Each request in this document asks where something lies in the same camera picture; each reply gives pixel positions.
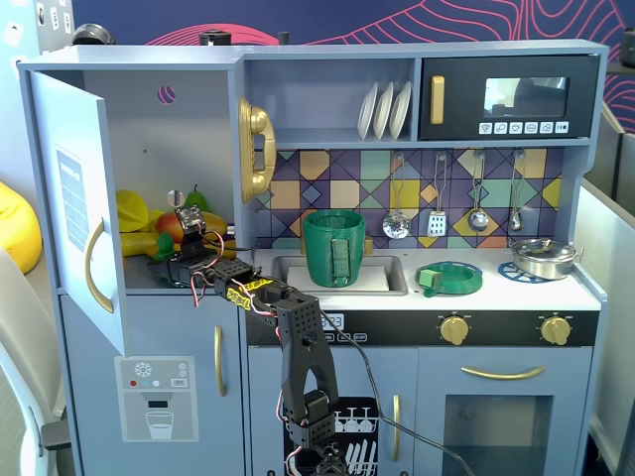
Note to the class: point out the steel toy pot with lid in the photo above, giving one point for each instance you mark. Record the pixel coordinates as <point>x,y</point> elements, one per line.
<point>541,263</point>

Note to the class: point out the red orange toy mango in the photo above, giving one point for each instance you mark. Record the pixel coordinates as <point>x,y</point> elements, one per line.
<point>169,224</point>

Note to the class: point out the gold toy telephone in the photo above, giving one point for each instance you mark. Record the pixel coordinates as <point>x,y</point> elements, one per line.
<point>258,124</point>

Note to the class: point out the steel toy skimmer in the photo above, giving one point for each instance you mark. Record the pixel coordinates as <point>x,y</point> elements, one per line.
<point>397,226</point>

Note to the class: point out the tall green printed cup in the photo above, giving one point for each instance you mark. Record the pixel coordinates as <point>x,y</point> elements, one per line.
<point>322,248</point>

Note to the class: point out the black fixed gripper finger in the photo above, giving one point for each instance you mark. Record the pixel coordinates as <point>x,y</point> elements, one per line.
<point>159,272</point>

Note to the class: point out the black toy microwave door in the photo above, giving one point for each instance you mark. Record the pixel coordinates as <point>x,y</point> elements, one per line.
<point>466,69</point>

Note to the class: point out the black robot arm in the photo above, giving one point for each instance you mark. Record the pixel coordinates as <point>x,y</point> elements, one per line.
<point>297,347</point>

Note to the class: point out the steel toy slotted spatula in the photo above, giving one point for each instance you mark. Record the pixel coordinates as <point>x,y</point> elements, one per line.
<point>437,224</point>

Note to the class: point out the blue shopping list cabinet door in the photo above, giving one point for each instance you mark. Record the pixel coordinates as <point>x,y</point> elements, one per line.
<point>49,198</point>

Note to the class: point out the steel toy spoon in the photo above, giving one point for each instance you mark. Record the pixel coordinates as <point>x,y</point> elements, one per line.
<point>516,221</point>

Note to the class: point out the blue wooden toy kitchen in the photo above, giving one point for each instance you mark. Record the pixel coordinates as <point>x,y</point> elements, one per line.
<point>149,57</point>

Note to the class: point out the yellow toy banana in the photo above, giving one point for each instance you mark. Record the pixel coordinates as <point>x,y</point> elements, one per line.
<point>139,244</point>

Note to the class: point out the white toy plate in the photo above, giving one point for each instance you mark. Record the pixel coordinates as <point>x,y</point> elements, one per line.
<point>383,114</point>
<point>366,114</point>
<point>401,111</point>

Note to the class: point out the black helmet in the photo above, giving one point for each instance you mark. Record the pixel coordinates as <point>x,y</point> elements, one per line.
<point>93,35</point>

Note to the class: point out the navy pink-lined backdrop panel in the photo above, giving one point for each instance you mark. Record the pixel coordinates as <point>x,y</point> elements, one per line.
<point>347,20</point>

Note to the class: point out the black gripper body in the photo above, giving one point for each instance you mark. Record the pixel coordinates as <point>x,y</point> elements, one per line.
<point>166,268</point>

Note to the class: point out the yellow bean bag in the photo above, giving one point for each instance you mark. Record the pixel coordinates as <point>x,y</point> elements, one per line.
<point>17,228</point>

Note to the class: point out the blue toy oven door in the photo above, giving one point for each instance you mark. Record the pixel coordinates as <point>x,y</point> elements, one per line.
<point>436,387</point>

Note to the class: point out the yellow orange toy fruit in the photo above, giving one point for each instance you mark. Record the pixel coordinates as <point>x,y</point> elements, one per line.
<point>215,225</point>

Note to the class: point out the steel toy ladle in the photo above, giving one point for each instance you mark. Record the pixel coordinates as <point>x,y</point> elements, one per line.
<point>478,221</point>

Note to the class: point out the gold oven knob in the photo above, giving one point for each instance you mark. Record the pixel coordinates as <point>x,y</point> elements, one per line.
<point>555,329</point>
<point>454,329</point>

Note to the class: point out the light grey desk divider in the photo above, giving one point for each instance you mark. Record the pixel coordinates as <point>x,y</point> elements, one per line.
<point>610,297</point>

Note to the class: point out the blue ice dispenser fridge door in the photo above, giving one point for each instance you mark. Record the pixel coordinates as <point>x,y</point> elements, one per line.
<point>99,327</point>

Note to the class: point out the grey office chair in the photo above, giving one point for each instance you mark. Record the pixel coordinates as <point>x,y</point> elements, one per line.
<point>20,372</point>

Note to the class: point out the grey toy sink basin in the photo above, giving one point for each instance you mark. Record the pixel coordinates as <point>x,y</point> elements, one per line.
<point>397,277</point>

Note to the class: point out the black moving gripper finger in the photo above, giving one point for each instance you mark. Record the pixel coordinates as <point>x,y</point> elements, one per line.
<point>176,254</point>

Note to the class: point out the blue toy dishwasher door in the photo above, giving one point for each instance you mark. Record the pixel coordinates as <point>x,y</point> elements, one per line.
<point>403,372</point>

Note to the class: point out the green toy pear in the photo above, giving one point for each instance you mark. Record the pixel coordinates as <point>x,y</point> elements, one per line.
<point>197,199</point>

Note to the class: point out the shallow green printed dish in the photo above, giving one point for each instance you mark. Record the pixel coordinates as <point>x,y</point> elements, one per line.
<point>456,285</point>

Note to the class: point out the yellow ridged toy fruit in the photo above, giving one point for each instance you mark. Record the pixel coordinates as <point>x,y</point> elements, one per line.
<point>131,210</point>

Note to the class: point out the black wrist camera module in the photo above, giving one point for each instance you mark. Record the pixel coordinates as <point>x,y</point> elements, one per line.
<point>190,219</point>

